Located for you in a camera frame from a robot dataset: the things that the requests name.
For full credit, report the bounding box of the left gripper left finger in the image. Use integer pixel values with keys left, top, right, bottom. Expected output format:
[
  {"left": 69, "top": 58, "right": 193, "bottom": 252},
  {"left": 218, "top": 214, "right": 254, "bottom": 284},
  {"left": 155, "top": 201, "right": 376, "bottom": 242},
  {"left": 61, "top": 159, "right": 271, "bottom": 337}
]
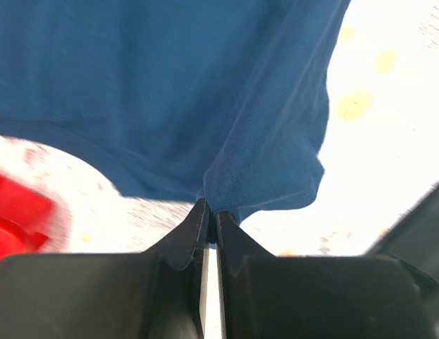
[{"left": 0, "top": 200, "right": 209, "bottom": 338}]

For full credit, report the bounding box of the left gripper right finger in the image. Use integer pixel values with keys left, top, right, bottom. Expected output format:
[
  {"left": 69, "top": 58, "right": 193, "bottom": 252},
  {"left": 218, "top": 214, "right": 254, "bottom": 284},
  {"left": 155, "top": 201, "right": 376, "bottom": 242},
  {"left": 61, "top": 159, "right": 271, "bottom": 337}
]
[{"left": 216, "top": 213, "right": 436, "bottom": 338}]

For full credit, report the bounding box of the navy blue t shirt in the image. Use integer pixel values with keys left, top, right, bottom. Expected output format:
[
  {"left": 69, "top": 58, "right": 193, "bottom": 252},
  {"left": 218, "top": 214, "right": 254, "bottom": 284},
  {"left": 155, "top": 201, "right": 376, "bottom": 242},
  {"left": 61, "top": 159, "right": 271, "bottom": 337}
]
[{"left": 0, "top": 1, "right": 349, "bottom": 221}]

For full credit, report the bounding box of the red plastic tray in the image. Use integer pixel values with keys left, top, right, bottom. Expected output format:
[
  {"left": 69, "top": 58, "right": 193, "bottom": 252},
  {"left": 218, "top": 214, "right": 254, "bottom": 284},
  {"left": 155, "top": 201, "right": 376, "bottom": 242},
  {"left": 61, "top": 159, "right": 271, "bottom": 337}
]
[{"left": 0, "top": 174, "right": 57, "bottom": 260}]

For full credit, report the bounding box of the floral patterned table mat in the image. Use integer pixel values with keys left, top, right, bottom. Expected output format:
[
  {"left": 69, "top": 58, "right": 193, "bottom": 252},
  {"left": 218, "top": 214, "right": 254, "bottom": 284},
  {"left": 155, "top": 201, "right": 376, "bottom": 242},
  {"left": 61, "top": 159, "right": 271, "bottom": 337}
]
[{"left": 0, "top": 0, "right": 439, "bottom": 339}]

